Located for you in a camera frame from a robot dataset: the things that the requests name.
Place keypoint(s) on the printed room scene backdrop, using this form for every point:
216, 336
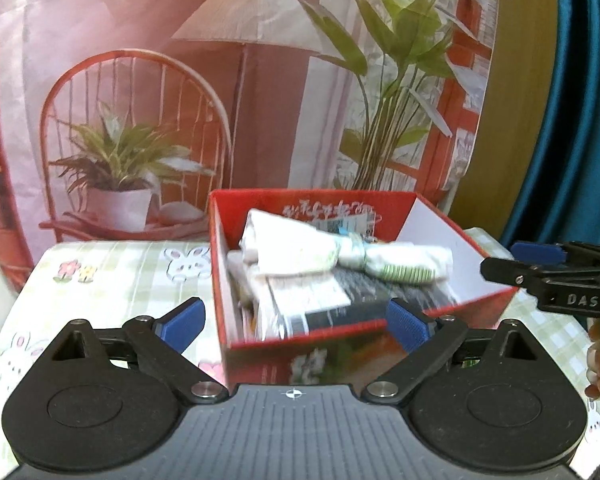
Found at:
280, 85

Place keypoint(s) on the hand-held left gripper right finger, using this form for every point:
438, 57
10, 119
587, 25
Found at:
407, 325

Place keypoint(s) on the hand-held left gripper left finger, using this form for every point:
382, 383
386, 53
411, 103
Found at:
184, 322

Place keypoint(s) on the white towel green stripes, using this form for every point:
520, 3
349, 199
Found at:
290, 250

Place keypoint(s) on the black packet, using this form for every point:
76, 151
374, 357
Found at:
380, 305

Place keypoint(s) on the red cardboard box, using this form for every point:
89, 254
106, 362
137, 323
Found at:
330, 360

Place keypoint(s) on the blue curtain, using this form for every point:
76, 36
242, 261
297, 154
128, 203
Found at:
570, 110

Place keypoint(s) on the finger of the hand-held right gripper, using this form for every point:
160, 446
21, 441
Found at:
537, 251
510, 272

